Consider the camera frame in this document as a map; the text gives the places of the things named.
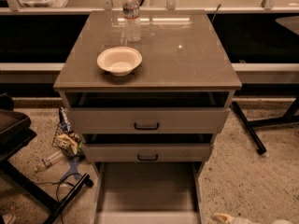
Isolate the grey drawer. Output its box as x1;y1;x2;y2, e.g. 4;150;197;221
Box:
83;144;211;162
94;162;204;224
67;108;230;134

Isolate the grey drawer cabinet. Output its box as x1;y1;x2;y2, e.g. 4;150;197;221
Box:
52;9;243;224

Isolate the empty plastic bottle on floor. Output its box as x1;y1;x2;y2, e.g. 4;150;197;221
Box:
35;151;64;173

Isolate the white paper bowl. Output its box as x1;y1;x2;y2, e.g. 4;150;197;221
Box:
97;47;142;77

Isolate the clear plastic water bottle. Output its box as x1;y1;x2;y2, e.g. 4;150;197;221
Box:
122;0;141;42

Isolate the black table leg frame right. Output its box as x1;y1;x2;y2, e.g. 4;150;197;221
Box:
232;97;299;155

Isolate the black cable on floor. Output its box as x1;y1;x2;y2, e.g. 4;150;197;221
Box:
32;172;85;224

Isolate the wire basket of snack packets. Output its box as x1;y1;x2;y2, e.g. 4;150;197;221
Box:
54;107;83;158

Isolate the black chair frame left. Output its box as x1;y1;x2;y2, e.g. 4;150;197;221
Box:
0;98;95;224

